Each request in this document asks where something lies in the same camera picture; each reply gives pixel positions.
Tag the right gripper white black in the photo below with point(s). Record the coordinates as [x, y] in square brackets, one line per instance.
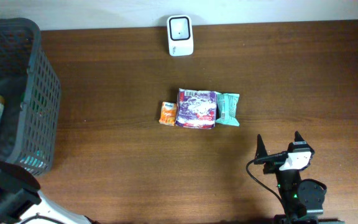
[271, 167]

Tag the purple tissue pack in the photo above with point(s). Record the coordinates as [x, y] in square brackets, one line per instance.
[196, 109]

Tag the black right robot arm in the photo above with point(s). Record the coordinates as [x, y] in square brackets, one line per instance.
[302, 199]

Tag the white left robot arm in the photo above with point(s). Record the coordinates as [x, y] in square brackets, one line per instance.
[22, 201]

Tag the white barcode scanner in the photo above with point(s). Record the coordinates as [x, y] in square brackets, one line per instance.
[180, 35]

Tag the dark grey plastic basket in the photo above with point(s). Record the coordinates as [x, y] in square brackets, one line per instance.
[32, 92]

